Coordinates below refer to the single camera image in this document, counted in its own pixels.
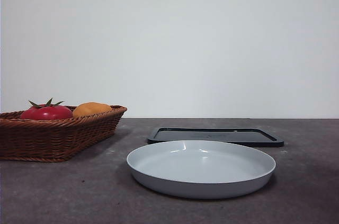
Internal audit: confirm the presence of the red tomato with green stem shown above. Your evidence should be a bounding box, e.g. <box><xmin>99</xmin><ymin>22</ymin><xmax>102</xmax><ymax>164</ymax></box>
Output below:
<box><xmin>20</xmin><ymin>97</ymin><xmax>74</xmax><ymax>121</ymax></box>

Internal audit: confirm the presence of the brown wicker basket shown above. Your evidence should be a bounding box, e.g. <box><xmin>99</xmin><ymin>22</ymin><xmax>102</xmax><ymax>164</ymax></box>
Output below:
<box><xmin>0</xmin><ymin>105</ymin><xmax>128</xmax><ymax>163</ymax></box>

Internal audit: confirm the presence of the black rectangular tray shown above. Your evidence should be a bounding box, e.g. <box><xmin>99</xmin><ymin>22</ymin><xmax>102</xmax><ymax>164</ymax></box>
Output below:
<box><xmin>147</xmin><ymin>127</ymin><xmax>284</xmax><ymax>148</ymax></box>

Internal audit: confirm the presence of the pale grey round plate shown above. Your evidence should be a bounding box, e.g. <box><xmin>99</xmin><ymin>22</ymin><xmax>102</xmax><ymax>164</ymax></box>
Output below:
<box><xmin>126</xmin><ymin>140</ymin><xmax>277</xmax><ymax>200</ymax></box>

